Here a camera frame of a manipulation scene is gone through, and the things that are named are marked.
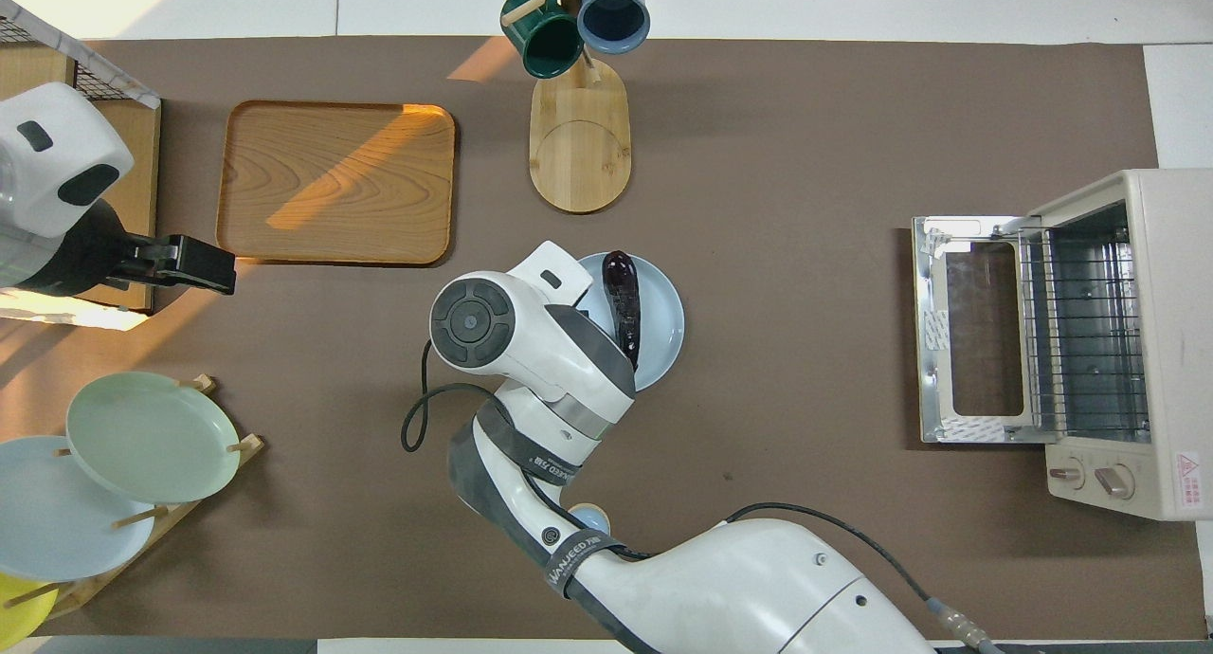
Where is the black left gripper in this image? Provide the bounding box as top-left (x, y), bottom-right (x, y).
top-left (42, 199), bottom-right (238, 298)

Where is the dark purple eggplant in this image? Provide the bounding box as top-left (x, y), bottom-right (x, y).
top-left (602, 250), bottom-right (643, 371)

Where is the light blue plate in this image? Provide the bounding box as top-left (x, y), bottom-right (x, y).
top-left (569, 252), bottom-right (686, 392)

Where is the glass oven door with handle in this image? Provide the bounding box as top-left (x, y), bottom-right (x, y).
top-left (913, 215), bottom-right (1043, 445)

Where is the white toaster oven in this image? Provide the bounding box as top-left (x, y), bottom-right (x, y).
top-left (1019, 168), bottom-right (1213, 522)

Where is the wooden two-tier shelf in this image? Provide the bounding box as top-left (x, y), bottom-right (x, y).
top-left (0, 43), bottom-right (162, 314)

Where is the wooden serving tray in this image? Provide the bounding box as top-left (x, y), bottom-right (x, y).
top-left (216, 100), bottom-right (457, 267)

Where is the pale green plate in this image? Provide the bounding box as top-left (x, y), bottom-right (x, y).
top-left (65, 371), bottom-right (242, 504)

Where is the white checkered cloth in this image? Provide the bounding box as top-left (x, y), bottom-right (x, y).
top-left (0, 0), bottom-right (162, 111)

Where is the wooden plate rack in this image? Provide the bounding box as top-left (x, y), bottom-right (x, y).
top-left (0, 374), bottom-right (266, 622)

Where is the pale blue racked plate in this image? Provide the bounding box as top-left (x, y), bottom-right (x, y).
top-left (0, 435), bottom-right (157, 583)

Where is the wooden mug tree stand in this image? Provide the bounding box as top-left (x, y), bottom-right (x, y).
top-left (500, 0), bottom-right (655, 214)

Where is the yellow plate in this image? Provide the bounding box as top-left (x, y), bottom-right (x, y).
top-left (0, 573), bottom-right (58, 641)

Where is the dark green mug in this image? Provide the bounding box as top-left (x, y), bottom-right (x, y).
top-left (500, 0), bottom-right (586, 80)

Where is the blue mug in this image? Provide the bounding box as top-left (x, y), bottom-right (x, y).
top-left (576, 0), bottom-right (652, 55)

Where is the brown table mat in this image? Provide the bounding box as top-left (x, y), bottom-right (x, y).
top-left (0, 36), bottom-right (1204, 641)

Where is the black wire basket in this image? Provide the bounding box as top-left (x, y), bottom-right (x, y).
top-left (0, 14), bottom-right (129, 103)

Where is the metal wire oven rack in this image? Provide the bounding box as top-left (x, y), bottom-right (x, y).
top-left (1019, 227), bottom-right (1152, 437)

